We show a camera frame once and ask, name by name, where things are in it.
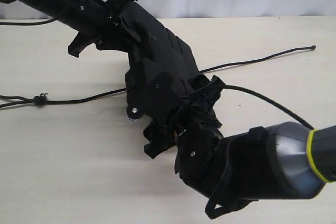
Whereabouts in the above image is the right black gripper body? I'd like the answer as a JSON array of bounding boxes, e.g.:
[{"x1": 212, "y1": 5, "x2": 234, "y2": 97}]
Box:
[{"x1": 171, "y1": 74, "x2": 223, "y2": 140}]

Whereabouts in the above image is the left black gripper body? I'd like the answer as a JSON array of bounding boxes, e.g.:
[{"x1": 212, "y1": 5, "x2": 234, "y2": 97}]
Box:
[{"x1": 96, "y1": 2, "x2": 158, "y2": 59}]

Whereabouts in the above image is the black plastic carry case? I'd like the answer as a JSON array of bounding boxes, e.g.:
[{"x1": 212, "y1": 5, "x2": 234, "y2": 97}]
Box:
[{"x1": 128, "y1": 26, "x2": 200, "y2": 97}]

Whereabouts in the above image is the black cord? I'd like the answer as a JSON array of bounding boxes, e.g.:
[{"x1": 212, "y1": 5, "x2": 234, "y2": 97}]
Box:
[{"x1": 0, "y1": 45, "x2": 317, "y2": 109}]

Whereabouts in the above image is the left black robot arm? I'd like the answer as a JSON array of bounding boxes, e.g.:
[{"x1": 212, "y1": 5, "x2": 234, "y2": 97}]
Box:
[{"x1": 3, "y1": 0, "x2": 162, "y2": 57}]

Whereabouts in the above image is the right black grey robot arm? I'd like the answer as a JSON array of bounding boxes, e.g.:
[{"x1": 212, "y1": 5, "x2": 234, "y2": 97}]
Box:
[{"x1": 145, "y1": 75, "x2": 335, "y2": 219}]

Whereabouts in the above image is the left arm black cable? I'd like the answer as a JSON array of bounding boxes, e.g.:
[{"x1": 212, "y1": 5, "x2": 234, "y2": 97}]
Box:
[{"x1": 0, "y1": 16, "x2": 57, "y2": 27}]

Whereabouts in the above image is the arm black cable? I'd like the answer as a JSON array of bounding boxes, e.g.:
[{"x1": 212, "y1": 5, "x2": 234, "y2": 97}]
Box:
[
  {"x1": 0, "y1": 16, "x2": 57, "y2": 27},
  {"x1": 223, "y1": 84, "x2": 316, "y2": 130}
]

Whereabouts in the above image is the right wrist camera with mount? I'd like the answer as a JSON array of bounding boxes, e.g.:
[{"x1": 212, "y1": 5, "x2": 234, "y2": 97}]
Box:
[{"x1": 125, "y1": 58, "x2": 183, "y2": 125}]

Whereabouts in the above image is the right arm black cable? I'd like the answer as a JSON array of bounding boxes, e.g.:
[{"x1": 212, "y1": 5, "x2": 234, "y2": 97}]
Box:
[{"x1": 223, "y1": 84, "x2": 316, "y2": 130}]

